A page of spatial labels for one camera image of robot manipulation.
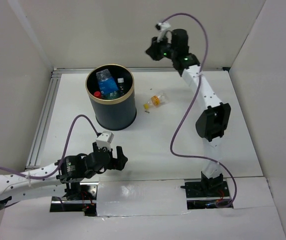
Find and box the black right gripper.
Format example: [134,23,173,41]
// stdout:
[145,33,176,62]

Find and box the blue-label blue-cap bottle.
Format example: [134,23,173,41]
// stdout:
[96,69,118,96]

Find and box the green bottle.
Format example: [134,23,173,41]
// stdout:
[105,91,120,100]

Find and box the red-label red-cap bottle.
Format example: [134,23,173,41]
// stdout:
[93,91,102,99]

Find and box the clear bottle white cap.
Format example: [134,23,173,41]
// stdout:
[117,78,126,96]

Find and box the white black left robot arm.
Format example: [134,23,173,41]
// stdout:
[0,143,128,210]

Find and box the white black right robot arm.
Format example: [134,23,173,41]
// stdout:
[146,29,231,197]

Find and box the dark blue gold-rimmed bin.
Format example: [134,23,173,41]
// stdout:
[85,64,137,131]

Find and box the small yellow-cap clear bottle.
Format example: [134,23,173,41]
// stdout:
[143,91,169,110]

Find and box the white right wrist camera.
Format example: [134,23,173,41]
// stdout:
[155,21,171,43]

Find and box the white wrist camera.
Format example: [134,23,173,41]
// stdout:
[155,21,171,43]
[96,131,114,151]

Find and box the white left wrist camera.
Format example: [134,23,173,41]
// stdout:
[96,131,114,151]

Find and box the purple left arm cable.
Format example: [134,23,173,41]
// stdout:
[0,114,101,211]

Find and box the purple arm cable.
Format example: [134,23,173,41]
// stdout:
[0,114,101,211]
[162,12,238,209]

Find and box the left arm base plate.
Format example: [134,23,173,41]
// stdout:
[49,182,98,217]

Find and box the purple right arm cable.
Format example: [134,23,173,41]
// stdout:
[162,12,238,209]

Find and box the aluminium frame rail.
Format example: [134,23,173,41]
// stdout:
[25,70,61,170]

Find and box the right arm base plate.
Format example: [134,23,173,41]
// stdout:
[180,181,231,210]

